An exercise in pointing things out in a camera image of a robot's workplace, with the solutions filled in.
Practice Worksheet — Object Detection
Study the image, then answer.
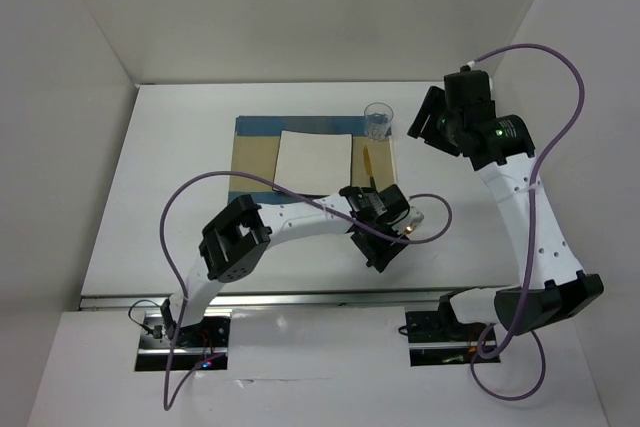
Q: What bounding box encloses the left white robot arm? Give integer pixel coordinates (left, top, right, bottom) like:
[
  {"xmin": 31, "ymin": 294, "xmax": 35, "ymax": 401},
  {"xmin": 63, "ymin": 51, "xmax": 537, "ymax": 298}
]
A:
[{"xmin": 161, "ymin": 184, "xmax": 424, "ymax": 346}]

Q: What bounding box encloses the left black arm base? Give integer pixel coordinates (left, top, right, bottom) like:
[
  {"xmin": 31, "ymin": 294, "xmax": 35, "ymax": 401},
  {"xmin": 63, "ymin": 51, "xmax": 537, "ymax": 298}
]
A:
[{"xmin": 127, "ymin": 299, "xmax": 231, "ymax": 372}]

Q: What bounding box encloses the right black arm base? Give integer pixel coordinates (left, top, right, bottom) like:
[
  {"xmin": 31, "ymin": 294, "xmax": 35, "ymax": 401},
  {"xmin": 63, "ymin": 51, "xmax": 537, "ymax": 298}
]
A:
[{"xmin": 397, "ymin": 305, "xmax": 486, "ymax": 367}]

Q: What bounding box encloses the gold knife green handle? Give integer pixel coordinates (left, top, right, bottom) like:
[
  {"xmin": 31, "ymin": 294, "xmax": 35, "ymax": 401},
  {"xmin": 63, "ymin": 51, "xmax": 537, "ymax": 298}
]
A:
[{"xmin": 363, "ymin": 145, "xmax": 377, "ymax": 190}]

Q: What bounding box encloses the square white black-rimmed plate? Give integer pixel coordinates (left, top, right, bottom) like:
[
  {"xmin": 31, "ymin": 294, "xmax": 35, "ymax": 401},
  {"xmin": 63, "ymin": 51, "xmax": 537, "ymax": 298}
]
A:
[{"xmin": 274, "ymin": 131, "xmax": 352, "ymax": 197}]

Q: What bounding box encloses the clear drinking glass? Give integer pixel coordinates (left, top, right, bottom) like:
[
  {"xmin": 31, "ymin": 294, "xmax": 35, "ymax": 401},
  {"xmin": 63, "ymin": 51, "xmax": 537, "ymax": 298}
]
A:
[{"xmin": 364, "ymin": 102, "xmax": 394, "ymax": 141}]

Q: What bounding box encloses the blue beige white placemat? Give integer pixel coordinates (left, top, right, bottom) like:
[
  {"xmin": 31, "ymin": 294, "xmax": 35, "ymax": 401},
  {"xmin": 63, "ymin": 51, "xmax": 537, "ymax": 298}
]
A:
[{"xmin": 231, "ymin": 116, "xmax": 396, "ymax": 189}]

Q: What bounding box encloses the aluminium rail frame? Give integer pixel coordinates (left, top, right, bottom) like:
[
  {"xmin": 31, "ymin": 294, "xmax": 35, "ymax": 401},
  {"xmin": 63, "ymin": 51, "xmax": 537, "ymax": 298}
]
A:
[{"xmin": 80, "ymin": 82, "xmax": 518, "ymax": 310}]

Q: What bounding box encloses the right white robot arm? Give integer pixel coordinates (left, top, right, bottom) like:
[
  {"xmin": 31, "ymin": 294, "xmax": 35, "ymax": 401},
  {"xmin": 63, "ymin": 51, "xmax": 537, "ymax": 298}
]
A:
[{"xmin": 408, "ymin": 70, "xmax": 604, "ymax": 339}]

